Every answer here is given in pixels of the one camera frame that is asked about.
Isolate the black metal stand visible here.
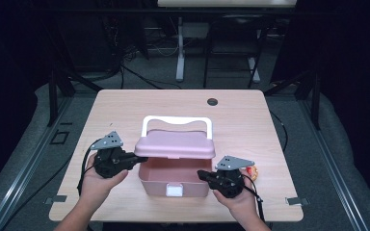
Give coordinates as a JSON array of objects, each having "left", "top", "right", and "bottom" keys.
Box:
[
  {"left": 45, "top": 32, "right": 104, "bottom": 128},
  {"left": 263, "top": 67, "right": 322, "bottom": 131}
]

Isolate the left hand-held gripper black cable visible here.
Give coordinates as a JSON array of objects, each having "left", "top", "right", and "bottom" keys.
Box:
[{"left": 76, "top": 139, "right": 102, "bottom": 196}]

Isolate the white desk with white legs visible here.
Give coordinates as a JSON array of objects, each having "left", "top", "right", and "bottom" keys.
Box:
[{"left": 157, "top": 0, "right": 298, "bottom": 84}]

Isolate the aluminium floor rail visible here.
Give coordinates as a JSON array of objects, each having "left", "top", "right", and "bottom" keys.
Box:
[
  {"left": 297, "top": 95, "right": 370, "bottom": 231},
  {"left": 0, "top": 95, "right": 74, "bottom": 231}
]

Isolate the grey tape tab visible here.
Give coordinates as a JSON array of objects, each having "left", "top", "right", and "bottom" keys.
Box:
[
  {"left": 285, "top": 196, "right": 310, "bottom": 207},
  {"left": 43, "top": 194, "right": 67, "bottom": 205}
]

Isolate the person's left hand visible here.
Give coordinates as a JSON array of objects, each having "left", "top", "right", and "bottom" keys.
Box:
[{"left": 78, "top": 153, "right": 129, "bottom": 208}]

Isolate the hand-held gripper black cable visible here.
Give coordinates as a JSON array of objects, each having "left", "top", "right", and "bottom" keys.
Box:
[
  {"left": 76, "top": 139, "right": 102, "bottom": 196},
  {"left": 242, "top": 174, "right": 266, "bottom": 223}
]

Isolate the black floor cable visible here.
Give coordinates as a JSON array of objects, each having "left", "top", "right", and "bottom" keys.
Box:
[
  {"left": 0, "top": 154, "right": 75, "bottom": 231},
  {"left": 119, "top": 63, "right": 183, "bottom": 90},
  {"left": 269, "top": 110, "right": 289, "bottom": 154}
]

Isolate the black chair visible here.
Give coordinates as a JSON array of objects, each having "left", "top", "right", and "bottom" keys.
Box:
[{"left": 202, "top": 13, "right": 268, "bottom": 90}]

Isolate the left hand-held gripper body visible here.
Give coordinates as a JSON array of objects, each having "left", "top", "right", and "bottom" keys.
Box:
[{"left": 90, "top": 130, "right": 128, "bottom": 178}]

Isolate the right hand-held gripper black cable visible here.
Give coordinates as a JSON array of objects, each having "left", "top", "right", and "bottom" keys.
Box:
[{"left": 242, "top": 174, "right": 266, "bottom": 223}]

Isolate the person's right hand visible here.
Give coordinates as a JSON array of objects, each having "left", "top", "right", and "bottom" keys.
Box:
[{"left": 212, "top": 169, "right": 260, "bottom": 222}]

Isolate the pink storage box white handle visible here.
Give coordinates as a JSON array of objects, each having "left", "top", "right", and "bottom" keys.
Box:
[{"left": 134, "top": 115, "right": 217, "bottom": 198}]

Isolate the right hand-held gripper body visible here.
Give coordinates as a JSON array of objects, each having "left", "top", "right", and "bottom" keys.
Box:
[{"left": 213, "top": 155, "right": 255, "bottom": 199}]

